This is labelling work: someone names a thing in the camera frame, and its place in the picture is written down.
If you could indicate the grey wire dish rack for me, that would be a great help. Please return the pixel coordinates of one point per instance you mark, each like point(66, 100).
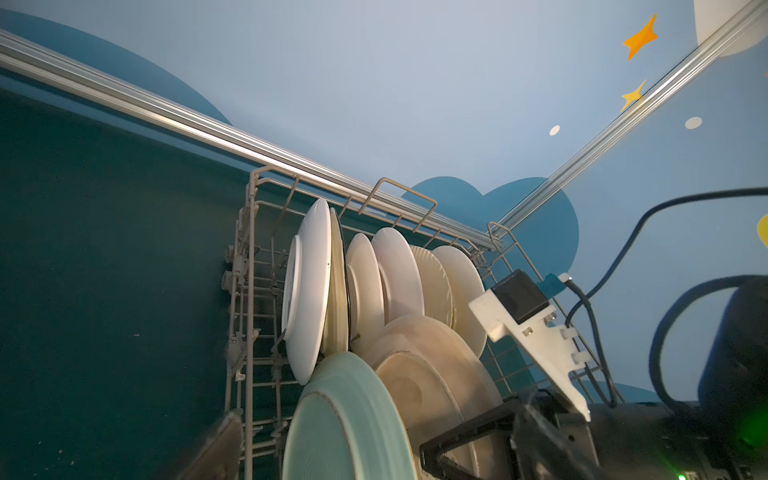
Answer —
point(259, 384)

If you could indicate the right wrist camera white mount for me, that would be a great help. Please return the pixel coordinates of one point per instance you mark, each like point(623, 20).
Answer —
point(518, 308)

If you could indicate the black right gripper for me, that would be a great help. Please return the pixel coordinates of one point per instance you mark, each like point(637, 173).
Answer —
point(543, 449)

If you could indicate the horizontal aluminium frame bar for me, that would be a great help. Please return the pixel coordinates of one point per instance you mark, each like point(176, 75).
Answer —
point(50, 68)

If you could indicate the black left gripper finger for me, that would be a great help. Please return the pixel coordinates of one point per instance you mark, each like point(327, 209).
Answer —
point(214, 455)

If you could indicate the white plate green text rim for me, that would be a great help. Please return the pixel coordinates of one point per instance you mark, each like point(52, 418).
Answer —
point(434, 379)

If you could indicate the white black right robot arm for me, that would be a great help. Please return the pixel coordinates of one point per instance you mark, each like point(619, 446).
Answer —
point(721, 435)

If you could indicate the pale green floral plate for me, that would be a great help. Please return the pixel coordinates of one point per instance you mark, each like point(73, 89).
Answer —
point(346, 426)

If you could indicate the right diagonal aluminium post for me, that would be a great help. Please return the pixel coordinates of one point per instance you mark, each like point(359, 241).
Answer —
point(638, 111)

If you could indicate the cream plate floral rim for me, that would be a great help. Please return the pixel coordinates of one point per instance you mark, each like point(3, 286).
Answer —
point(335, 337)

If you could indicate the white plate black emblem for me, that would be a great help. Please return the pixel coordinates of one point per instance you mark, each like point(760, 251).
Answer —
point(306, 291)

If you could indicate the orange woven plate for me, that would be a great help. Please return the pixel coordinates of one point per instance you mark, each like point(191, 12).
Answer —
point(437, 294)

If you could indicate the yellow woven plate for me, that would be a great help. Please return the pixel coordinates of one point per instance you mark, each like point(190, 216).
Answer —
point(466, 285)

